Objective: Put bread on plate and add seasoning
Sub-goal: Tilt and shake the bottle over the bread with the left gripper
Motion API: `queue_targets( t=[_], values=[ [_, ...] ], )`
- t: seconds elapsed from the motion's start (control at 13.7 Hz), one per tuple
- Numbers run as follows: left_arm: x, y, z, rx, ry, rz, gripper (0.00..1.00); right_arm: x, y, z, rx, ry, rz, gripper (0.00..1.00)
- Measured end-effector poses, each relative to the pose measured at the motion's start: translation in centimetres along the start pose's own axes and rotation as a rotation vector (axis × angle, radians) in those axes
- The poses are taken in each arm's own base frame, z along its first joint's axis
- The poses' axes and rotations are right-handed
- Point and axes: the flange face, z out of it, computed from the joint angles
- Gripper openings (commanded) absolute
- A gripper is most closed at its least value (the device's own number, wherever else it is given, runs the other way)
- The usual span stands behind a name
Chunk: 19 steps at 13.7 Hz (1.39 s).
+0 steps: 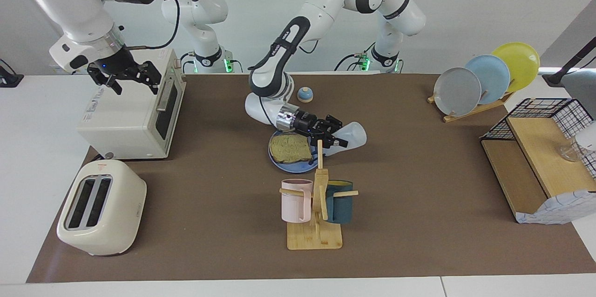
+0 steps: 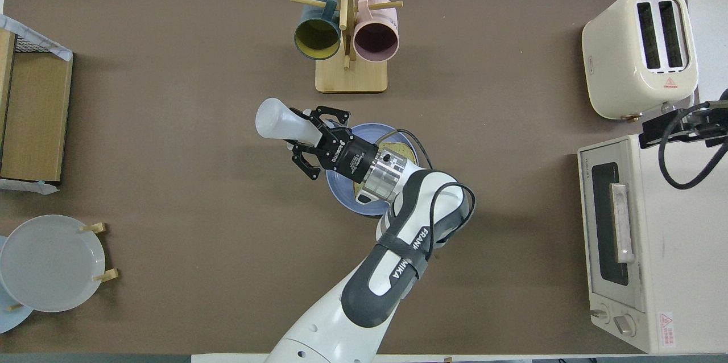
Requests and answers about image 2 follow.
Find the blue round plate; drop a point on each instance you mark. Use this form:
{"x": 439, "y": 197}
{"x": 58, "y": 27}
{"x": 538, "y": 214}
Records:
{"x": 344, "y": 198}

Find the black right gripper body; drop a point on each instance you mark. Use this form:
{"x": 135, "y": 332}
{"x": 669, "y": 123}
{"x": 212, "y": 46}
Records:
{"x": 714, "y": 124}

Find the white blue patterned cloth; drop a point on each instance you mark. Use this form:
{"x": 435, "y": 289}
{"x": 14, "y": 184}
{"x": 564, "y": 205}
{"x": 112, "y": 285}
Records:
{"x": 34, "y": 38}

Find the brown table mat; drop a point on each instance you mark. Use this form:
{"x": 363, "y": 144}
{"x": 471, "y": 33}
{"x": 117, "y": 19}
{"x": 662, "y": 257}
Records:
{"x": 170, "y": 181}

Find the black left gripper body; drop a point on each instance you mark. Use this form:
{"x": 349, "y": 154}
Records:
{"x": 347, "y": 155}

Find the wooden dish rack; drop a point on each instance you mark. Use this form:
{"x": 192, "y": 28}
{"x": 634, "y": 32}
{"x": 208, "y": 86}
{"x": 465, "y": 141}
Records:
{"x": 99, "y": 228}

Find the cream two-slot toaster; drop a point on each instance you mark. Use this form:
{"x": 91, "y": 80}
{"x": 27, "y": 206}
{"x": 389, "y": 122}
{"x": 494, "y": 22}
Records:
{"x": 611, "y": 67}

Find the dark teal mug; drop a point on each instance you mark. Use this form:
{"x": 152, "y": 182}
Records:
{"x": 317, "y": 38}

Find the pink mug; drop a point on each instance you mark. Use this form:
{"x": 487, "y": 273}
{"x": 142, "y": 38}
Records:
{"x": 375, "y": 38}

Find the pale grey plate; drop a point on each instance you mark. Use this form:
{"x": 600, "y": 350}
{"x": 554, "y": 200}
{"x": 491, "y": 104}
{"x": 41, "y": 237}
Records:
{"x": 51, "y": 263}

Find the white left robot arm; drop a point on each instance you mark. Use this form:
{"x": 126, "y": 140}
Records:
{"x": 318, "y": 340}

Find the white squeeze bottle blue cap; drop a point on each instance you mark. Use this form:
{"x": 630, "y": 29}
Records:
{"x": 276, "y": 118}

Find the white toaster oven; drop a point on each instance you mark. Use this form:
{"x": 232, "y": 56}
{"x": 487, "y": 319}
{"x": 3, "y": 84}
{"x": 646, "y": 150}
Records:
{"x": 682, "y": 238}

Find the wooden mug tree stand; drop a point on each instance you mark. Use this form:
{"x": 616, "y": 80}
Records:
{"x": 351, "y": 78}

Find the slice of toast bread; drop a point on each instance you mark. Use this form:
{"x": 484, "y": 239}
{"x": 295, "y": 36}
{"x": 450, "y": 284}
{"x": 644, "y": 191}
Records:
{"x": 405, "y": 153}

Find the light blue plate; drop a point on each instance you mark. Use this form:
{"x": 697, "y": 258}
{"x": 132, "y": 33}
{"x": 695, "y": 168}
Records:
{"x": 11, "y": 320}

